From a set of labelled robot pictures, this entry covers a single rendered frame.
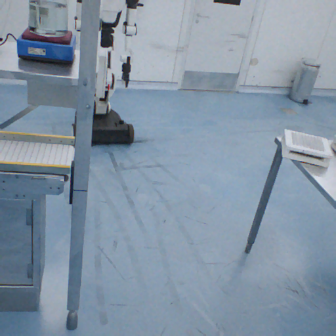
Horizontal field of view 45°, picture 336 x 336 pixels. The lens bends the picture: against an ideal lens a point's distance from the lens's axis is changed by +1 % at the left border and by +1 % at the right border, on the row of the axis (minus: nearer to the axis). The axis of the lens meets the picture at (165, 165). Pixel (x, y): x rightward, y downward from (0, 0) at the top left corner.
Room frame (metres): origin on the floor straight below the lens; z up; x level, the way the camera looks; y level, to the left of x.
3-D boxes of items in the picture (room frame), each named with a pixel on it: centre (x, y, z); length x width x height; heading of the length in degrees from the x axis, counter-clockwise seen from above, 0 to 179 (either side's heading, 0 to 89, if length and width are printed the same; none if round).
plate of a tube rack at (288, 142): (2.09, -0.75, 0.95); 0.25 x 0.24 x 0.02; 172
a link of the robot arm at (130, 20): (3.77, 0.54, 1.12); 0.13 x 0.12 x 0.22; 114
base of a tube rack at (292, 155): (2.09, -0.75, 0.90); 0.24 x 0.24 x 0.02; 82
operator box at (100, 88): (2.41, 0.49, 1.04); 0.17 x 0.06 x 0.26; 12
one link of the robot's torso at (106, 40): (3.76, 0.77, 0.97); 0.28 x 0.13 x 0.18; 24
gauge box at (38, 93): (1.65, 0.53, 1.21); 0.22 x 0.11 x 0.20; 102
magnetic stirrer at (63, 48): (1.56, 0.54, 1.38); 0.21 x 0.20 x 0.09; 12
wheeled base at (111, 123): (3.72, 0.75, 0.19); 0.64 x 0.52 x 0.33; 24
